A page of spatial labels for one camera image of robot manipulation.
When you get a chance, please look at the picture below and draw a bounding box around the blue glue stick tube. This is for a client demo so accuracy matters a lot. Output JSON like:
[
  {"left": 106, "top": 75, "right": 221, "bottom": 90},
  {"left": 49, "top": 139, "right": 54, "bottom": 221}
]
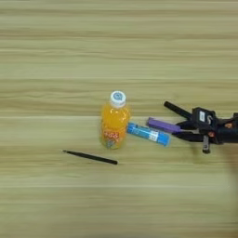
[{"left": 126, "top": 122, "right": 171, "bottom": 147}]

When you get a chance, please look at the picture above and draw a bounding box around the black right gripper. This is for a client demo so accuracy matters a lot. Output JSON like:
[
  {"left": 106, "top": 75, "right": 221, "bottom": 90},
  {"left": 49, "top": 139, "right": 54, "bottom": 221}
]
[{"left": 171, "top": 112, "right": 238, "bottom": 155}]

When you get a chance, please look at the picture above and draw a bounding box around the thin black stick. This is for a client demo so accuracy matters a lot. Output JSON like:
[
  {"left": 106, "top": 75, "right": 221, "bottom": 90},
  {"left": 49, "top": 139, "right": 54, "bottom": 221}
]
[{"left": 62, "top": 150, "right": 119, "bottom": 165}]

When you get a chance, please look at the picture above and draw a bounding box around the orange juice bottle white cap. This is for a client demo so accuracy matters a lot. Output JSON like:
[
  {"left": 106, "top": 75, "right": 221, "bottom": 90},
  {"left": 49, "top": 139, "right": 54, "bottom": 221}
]
[{"left": 99, "top": 90, "right": 131, "bottom": 151}]

